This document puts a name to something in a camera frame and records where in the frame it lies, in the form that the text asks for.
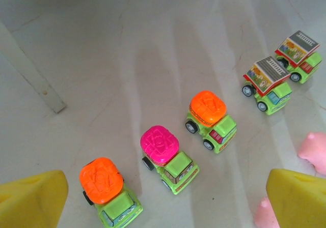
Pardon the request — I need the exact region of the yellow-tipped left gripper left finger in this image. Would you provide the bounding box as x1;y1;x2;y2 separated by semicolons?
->
0;170;69;228

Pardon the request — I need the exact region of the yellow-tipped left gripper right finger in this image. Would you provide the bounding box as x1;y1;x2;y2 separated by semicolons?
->
266;168;326;228

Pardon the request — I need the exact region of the green truck with orange mixer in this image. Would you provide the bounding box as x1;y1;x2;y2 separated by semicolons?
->
185;90;237;154
79;157;144;228

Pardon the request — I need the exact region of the wooden shelf with white frame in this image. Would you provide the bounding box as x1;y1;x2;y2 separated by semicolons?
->
0;0;225;114

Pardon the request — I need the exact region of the green truck with pink mixer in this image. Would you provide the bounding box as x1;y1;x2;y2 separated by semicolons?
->
140;125;201;195

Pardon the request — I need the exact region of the pink plastic pig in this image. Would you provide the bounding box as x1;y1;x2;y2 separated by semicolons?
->
297;132;326;176
254;196;281;228

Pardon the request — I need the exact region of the green truck with picture billboard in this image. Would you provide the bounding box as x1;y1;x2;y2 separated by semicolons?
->
274;30;323;84
241;55;293;116

